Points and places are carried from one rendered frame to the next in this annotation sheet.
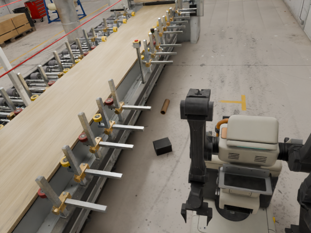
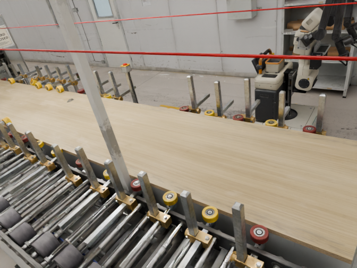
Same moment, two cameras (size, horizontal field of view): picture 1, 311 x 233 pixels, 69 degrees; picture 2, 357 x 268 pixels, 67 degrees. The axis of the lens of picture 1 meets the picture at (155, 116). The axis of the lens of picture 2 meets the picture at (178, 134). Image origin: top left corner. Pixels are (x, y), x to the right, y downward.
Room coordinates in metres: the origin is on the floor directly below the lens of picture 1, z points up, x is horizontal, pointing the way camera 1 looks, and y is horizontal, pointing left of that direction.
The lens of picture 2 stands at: (1.21, 2.38, 1.96)
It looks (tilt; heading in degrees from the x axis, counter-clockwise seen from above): 32 degrees down; 291
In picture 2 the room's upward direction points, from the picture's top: 12 degrees counter-clockwise
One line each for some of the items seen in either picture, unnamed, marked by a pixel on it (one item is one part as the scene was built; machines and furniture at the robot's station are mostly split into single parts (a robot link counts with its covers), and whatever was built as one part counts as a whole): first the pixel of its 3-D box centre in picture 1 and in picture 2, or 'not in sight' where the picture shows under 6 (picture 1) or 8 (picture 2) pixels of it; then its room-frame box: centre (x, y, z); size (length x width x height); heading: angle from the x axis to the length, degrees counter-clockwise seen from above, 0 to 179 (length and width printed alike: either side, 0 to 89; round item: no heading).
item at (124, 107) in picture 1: (129, 107); (196, 105); (1.78, 0.23, 0.83); 0.43 x 0.03 x 0.04; 69
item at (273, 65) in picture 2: not in sight; (275, 64); (1.07, -0.55, 0.87); 0.23 x 0.15 x 0.11; 69
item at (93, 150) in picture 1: (96, 145); (246, 118); (1.33, 0.51, 0.83); 0.14 x 0.06 x 0.05; 159
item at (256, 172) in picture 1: (243, 181); (317, 53); (0.69, -0.40, 0.99); 0.28 x 0.16 x 0.22; 69
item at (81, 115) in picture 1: (90, 137); (248, 107); (1.31, 0.51, 0.94); 0.04 x 0.04 x 0.48; 69
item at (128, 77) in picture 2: (140, 65); (133, 92); (2.47, 0.08, 0.93); 0.05 x 0.05 x 0.45; 69
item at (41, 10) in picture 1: (37, 10); not in sight; (10.49, 4.12, 0.41); 0.76 x 0.48 x 0.81; 166
